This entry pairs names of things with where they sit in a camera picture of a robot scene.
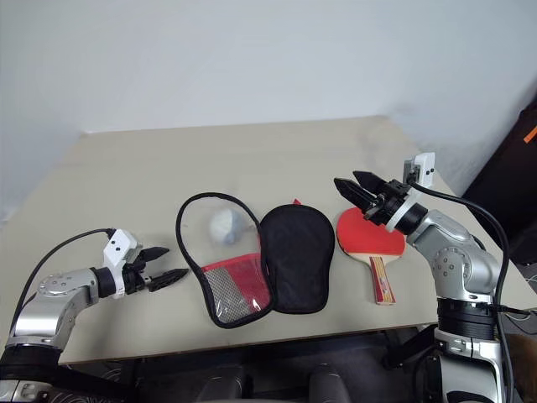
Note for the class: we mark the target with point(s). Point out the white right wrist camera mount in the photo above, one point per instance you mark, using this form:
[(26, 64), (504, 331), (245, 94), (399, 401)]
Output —
[(425, 168)]

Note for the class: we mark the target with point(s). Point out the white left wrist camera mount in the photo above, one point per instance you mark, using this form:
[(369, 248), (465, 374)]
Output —
[(119, 247)]

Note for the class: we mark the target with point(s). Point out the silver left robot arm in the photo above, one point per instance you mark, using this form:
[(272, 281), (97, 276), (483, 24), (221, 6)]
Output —
[(54, 289)]

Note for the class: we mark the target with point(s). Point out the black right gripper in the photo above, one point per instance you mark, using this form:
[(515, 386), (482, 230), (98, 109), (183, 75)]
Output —
[(386, 203)]

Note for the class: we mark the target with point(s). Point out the black paddle case, clear side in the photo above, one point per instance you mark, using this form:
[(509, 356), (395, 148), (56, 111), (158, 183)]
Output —
[(293, 252)]

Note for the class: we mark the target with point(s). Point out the red table tennis paddle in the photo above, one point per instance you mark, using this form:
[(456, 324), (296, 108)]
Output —
[(361, 239)]

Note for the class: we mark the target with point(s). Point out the red zipper pull tab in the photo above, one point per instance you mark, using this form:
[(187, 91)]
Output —
[(297, 201)]

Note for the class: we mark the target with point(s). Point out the white ping pong ball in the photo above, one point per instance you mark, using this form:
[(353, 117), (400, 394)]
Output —
[(223, 224)]

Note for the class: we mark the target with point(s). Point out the black cabinet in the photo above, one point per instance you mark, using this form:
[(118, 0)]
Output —
[(503, 201)]

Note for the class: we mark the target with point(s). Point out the dark rounded shape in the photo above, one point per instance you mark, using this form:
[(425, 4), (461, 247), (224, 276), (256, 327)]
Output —
[(220, 384), (329, 384)]

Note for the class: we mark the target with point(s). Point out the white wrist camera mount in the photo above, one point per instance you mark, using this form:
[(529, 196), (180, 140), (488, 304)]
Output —
[(119, 247), (425, 168)]

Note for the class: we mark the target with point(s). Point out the black table frame strut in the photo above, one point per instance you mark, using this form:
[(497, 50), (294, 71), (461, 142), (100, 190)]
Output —
[(409, 346)]

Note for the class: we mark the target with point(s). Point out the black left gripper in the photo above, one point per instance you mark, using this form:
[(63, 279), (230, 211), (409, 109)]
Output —
[(136, 279)]

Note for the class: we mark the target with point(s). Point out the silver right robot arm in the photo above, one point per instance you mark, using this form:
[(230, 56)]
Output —
[(453, 252)]

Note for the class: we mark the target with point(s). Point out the orange tag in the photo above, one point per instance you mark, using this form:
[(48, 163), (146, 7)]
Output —
[(531, 135)]

